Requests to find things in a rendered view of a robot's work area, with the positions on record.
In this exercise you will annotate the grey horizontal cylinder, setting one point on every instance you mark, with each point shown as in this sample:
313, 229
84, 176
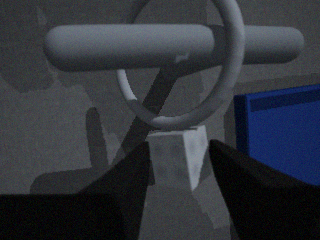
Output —
179, 50

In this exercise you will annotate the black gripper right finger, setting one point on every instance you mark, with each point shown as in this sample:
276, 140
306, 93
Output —
264, 203

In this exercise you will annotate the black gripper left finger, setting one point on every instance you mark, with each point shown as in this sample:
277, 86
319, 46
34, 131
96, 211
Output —
110, 208

